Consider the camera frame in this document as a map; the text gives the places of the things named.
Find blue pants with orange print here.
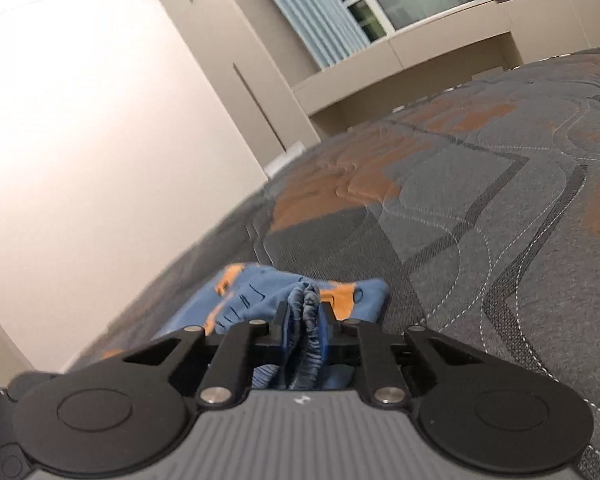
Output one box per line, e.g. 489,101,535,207
155,263,389,391

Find grey orange quilted mattress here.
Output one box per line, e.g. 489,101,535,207
76,48,600,479

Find beige wardrobe cabinet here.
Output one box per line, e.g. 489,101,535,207
160,0,321,166

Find light blue left curtain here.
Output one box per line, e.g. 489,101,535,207
273,0,370,70

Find beige window desk ledge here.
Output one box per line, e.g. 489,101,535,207
294,0,600,136

